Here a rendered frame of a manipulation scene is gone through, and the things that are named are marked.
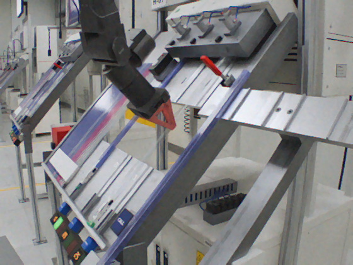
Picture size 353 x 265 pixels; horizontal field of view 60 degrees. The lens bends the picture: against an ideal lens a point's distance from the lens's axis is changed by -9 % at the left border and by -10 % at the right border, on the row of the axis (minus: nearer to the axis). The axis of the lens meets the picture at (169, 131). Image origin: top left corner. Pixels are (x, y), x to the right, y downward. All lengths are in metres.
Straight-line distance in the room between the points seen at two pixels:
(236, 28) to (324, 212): 0.66
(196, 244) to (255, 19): 0.63
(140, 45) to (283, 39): 0.35
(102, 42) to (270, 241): 0.68
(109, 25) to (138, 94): 0.16
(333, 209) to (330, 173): 1.40
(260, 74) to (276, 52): 0.08
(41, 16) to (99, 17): 9.00
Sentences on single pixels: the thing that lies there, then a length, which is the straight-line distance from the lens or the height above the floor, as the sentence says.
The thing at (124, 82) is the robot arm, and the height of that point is 1.05.
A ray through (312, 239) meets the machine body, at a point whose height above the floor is 0.53.
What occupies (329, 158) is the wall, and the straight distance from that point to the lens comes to 2.59.
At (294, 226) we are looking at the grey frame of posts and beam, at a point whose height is 0.65.
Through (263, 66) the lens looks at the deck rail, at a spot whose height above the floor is 1.08.
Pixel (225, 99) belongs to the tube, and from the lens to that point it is 0.57.
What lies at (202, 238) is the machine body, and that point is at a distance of 0.96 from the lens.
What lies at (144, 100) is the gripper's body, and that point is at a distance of 0.69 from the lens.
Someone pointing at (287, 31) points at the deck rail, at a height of 1.17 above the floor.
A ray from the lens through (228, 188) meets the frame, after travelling 1.22.
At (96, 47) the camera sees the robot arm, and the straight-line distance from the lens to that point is 0.63.
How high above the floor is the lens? 1.08
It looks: 11 degrees down
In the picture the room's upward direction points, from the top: straight up
